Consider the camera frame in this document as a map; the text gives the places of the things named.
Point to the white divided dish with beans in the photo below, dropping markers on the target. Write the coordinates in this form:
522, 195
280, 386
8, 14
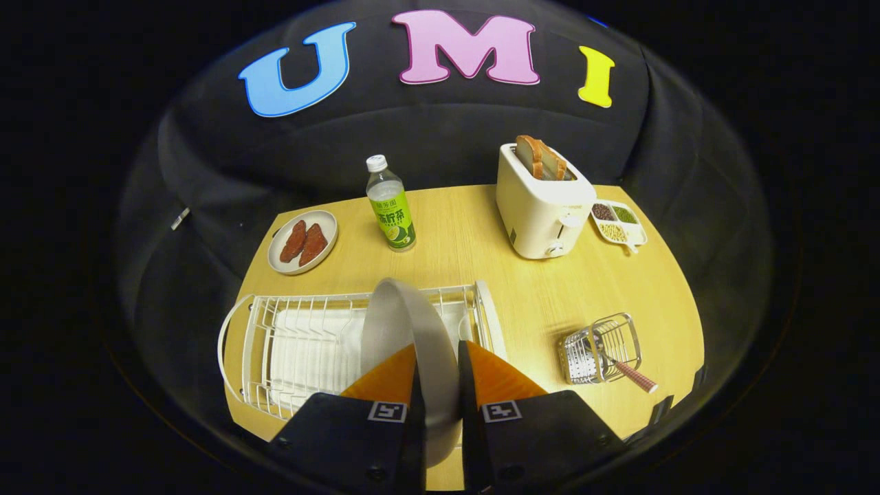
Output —
619, 223

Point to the green label drink bottle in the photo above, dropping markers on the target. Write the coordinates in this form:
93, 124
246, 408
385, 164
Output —
393, 220

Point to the red meat slice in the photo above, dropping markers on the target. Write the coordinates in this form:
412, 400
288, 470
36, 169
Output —
293, 242
313, 244

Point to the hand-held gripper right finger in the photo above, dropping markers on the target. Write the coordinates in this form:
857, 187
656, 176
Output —
469, 440

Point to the black backdrop cloth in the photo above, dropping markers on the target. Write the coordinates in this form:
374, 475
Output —
440, 137

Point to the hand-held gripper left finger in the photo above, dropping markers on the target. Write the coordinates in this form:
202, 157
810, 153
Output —
416, 440

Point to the small beige plate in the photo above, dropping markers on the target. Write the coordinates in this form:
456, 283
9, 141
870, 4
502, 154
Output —
328, 223

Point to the white toaster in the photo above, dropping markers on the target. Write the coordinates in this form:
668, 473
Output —
536, 213

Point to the white plate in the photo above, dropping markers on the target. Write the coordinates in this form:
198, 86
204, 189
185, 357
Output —
405, 316

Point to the small white tag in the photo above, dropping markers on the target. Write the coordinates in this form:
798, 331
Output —
180, 218

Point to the toast slice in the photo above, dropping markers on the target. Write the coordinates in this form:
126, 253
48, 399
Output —
555, 165
528, 155

